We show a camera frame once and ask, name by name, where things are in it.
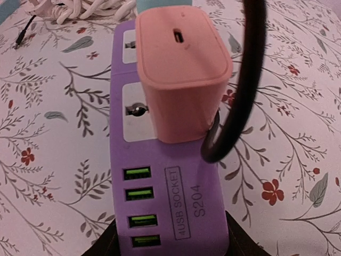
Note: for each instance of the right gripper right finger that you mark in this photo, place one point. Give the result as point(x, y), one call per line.
point(242, 237)

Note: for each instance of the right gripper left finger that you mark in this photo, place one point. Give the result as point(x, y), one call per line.
point(104, 242)

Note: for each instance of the purple power strip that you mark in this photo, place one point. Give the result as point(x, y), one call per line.
point(167, 199)

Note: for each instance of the pink charger plug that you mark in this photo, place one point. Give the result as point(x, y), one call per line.
point(184, 67)

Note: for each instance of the floral table cloth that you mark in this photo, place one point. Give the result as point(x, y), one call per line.
point(281, 182)

